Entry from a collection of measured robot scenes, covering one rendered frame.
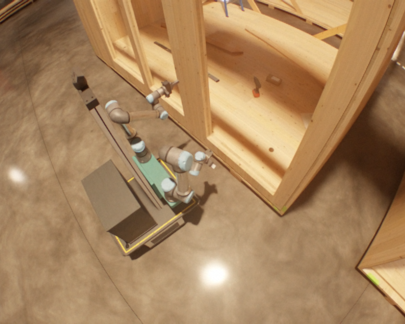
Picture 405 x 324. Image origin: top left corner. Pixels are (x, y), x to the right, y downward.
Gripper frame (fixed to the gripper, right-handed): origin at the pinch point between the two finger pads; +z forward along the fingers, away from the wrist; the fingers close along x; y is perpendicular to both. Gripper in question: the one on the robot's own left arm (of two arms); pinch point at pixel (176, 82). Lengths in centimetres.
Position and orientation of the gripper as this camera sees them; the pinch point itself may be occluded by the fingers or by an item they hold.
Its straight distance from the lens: 206.4
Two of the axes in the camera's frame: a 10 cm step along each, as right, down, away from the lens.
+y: -6.7, -6.2, 4.2
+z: 7.4, -6.1, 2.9
